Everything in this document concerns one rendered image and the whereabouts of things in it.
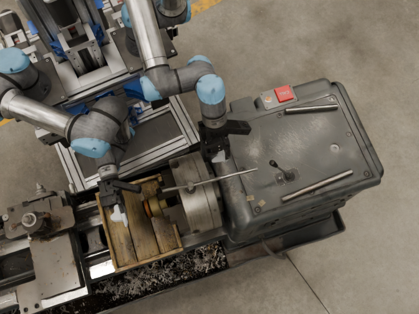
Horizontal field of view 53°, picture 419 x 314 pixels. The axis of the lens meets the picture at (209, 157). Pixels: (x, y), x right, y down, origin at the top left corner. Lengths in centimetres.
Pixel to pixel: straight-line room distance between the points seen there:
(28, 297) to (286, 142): 122
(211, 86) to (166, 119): 162
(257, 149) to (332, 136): 29
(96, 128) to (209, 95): 47
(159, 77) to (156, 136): 151
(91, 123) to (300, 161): 75
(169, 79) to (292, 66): 208
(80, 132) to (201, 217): 52
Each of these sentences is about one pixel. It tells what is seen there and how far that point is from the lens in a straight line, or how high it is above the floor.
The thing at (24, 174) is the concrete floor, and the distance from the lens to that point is 308.
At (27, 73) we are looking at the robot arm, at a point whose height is 133.
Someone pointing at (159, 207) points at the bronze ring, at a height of 112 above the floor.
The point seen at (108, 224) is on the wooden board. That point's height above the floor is 89.
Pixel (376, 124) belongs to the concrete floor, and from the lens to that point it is 318.
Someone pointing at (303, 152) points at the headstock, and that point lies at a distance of 159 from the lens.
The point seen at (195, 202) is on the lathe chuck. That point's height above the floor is 122.
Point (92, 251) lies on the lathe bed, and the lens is 195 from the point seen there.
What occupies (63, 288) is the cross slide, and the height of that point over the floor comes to 97.
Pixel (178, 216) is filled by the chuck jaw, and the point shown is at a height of 111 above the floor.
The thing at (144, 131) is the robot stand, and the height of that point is 21.
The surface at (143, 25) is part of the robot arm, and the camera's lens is 126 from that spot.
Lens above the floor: 272
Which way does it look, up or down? 72 degrees down
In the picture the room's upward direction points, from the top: 2 degrees clockwise
